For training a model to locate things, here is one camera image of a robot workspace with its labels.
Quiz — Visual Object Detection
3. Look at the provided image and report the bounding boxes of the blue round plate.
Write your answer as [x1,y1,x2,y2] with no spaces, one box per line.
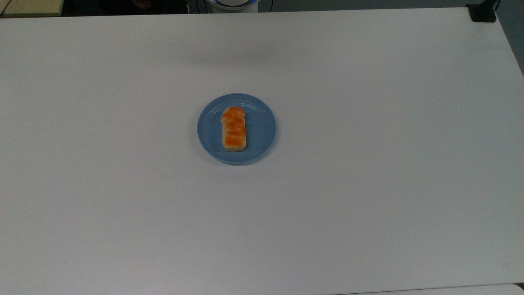
[197,93,277,166]

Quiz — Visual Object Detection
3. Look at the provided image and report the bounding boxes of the bread loaf with orange glaze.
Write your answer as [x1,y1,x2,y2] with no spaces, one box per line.
[221,107,247,152]

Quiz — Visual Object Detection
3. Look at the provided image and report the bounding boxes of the light wooden table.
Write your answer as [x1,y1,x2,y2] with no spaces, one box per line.
[0,0,65,18]

